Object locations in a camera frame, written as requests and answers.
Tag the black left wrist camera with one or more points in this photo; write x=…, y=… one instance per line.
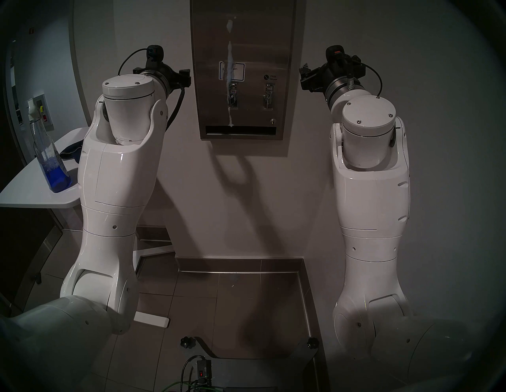
x=155, y=55

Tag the black star knob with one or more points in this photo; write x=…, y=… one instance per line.
x=313, y=343
x=188, y=342

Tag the stainless steel wall dispenser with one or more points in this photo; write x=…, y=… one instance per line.
x=253, y=39

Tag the white side table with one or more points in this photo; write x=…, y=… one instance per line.
x=19, y=189

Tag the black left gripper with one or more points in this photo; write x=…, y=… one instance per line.
x=168, y=73

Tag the white rectangular dispenser label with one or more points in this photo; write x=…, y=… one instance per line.
x=237, y=71

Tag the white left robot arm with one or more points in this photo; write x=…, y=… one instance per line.
x=114, y=178

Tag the clear spray bottle blue liquid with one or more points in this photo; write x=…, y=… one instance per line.
x=55, y=178

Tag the black box with red light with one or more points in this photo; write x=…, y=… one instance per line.
x=204, y=369

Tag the dark metal robot base platform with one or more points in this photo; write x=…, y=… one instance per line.
x=257, y=375

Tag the dark blue cloth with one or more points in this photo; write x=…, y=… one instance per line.
x=73, y=152

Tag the white wall cabinet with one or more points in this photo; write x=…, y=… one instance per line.
x=46, y=114

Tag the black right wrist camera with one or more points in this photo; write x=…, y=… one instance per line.
x=335, y=55

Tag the round symbol text sticker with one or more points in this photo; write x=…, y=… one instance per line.
x=270, y=78

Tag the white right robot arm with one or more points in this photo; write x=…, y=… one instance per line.
x=371, y=189

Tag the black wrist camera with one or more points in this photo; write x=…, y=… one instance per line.
x=155, y=55
x=335, y=55

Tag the metal dispenser lever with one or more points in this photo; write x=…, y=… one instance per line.
x=233, y=97
x=269, y=98

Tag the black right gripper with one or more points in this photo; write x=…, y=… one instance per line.
x=320, y=77

